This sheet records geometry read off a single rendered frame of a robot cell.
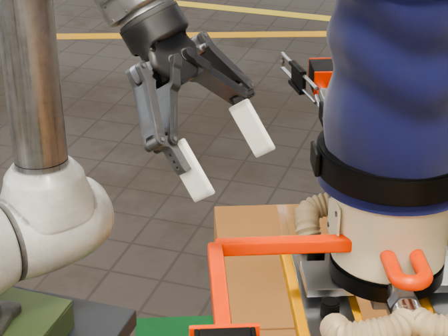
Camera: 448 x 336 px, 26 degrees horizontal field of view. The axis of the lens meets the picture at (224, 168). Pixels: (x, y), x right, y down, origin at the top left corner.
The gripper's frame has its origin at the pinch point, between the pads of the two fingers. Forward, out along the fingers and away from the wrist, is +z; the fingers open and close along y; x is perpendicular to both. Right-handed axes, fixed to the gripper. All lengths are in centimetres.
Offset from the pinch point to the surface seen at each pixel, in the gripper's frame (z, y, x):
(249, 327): 18.2, 3.6, -7.1
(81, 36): -70, -334, -332
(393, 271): 24.4, -19.4, -0.7
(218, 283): 13.7, -4.2, -15.5
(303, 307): 25.8, -20.3, -18.4
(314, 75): -1, -75, -33
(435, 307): 35.3, -30.5, -5.0
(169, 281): 45, -149, -176
